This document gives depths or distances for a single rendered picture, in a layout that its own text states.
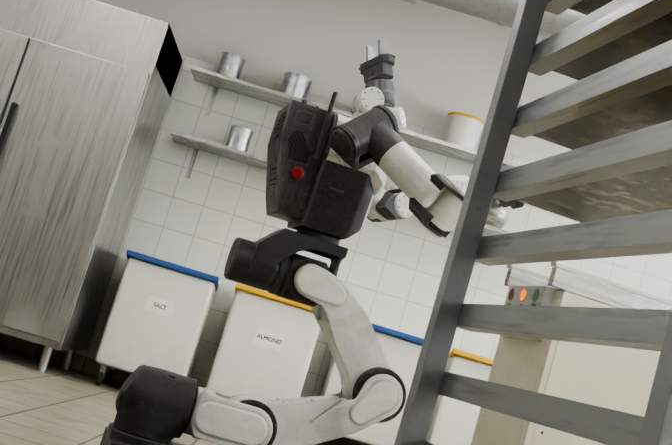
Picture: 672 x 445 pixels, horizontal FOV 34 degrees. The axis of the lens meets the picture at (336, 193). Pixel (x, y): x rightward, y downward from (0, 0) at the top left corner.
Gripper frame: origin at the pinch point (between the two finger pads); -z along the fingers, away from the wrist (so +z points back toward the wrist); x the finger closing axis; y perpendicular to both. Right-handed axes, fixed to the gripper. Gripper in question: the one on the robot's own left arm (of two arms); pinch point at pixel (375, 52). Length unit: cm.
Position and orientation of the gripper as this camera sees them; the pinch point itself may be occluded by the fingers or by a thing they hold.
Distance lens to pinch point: 339.0
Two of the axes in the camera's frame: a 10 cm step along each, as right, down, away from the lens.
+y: -6.9, -1.8, -7.0
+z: 0.8, 9.4, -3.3
